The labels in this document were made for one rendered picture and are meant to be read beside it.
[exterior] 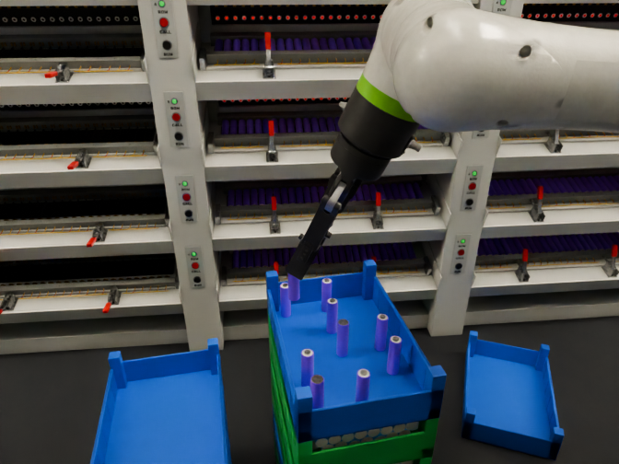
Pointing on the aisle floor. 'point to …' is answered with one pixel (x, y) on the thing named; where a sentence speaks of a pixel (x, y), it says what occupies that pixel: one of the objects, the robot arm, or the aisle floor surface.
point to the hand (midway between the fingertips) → (305, 254)
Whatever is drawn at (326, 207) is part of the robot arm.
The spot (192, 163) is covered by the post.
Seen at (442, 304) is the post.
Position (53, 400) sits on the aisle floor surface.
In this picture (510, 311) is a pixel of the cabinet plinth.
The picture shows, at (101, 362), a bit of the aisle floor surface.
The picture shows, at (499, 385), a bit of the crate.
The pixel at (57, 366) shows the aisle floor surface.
